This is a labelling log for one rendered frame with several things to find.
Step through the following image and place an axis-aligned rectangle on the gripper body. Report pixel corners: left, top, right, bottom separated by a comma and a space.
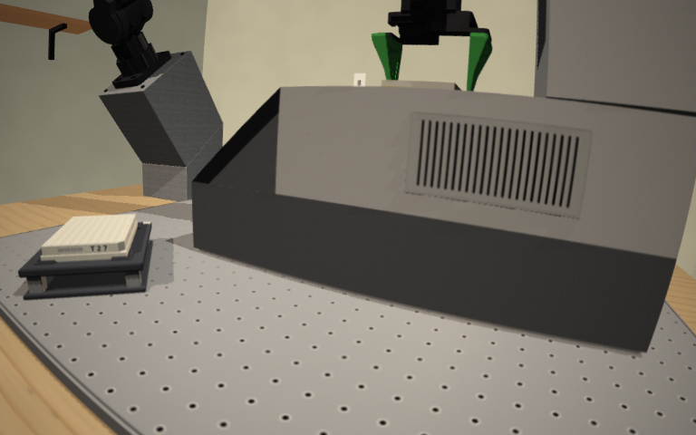
386, 11, 491, 45

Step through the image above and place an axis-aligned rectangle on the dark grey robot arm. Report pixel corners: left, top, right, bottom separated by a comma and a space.
89, 0, 461, 89

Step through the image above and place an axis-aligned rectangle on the cream well plate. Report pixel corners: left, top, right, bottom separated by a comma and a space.
382, 80, 461, 90

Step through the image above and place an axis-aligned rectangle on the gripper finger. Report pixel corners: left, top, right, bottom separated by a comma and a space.
372, 33, 402, 80
467, 33, 492, 91

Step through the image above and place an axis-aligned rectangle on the white well pcr plate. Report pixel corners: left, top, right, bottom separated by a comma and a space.
41, 214, 138, 262

